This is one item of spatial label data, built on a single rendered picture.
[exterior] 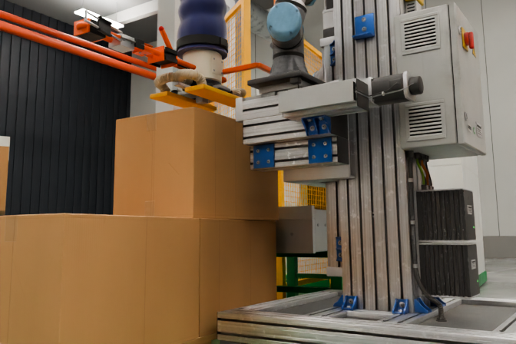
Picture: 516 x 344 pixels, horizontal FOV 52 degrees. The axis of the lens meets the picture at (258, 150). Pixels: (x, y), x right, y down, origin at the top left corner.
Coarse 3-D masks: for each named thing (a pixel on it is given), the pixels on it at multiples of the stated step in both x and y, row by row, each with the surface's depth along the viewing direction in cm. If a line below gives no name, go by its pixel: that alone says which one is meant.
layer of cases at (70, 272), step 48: (0, 240) 143; (48, 240) 135; (96, 240) 142; (144, 240) 159; (192, 240) 180; (240, 240) 209; (0, 288) 141; (48, 288) 133; (96, 288) 140; (144, 288) 157; (192, 288) 178; (240, 288) 206; (0, 336) 138; (48, 336) 130; (96, 336) 139; (144, 336) 155; (192, 336) 176
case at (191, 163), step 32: (128, 128) 208; (160, 128) 199; (192, 128) 190; (224, 128) 206; (128, 160) 205; (160, 160) 197; (192, 160) 189; (224, 160) 204; (128, 192) 203; (160, 192) 195; (192, 192) 187; (224, 192) 202; (256, 192) 222
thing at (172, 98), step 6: (174, 90) 228; (150, 96) 222; (156, 96) 221; (162, 96) 219; (168, 96) 219; (174, 96) 221; (180, 96) 225; (168, 102) 229; (174, 102) 230; (180, 102) 230; (186, 102) 230; (192, 102) 231; (204, 108) 242; (210, 108) 242; (216, 108) 245
